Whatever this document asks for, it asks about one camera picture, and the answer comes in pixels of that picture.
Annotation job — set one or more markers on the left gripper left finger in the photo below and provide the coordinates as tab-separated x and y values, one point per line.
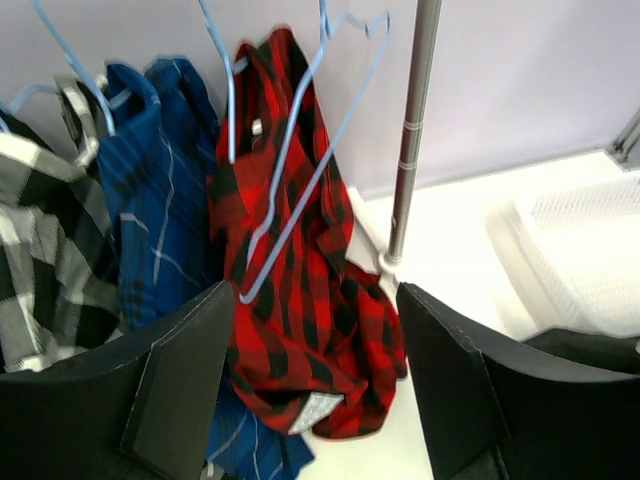
138	407

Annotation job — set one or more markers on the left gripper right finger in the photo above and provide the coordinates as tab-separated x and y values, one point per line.
492	407

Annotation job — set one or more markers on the light blue wire hanger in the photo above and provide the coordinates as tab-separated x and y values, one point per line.
297	147

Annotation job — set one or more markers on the dark pinstriped shirt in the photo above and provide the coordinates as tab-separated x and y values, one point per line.
596	350

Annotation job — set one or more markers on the grey white plaid shirt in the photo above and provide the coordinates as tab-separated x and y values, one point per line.
58	269

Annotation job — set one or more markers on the red black plaid shirt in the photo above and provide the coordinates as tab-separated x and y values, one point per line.
321	347

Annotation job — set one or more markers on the blue plaid shirt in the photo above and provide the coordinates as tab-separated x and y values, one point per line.
153	170

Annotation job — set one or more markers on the blue hanger of grey shirt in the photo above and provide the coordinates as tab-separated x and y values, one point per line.
17	103

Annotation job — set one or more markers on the blue hanger of red shirt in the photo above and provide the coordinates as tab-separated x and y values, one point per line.
230	69

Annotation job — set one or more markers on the white plastic basket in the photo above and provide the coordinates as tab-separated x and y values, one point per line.
572	255

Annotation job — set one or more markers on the metal clothes rack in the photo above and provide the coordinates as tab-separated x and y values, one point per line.
423	49

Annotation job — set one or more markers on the right aluminium frame post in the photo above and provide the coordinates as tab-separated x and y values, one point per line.
625	149

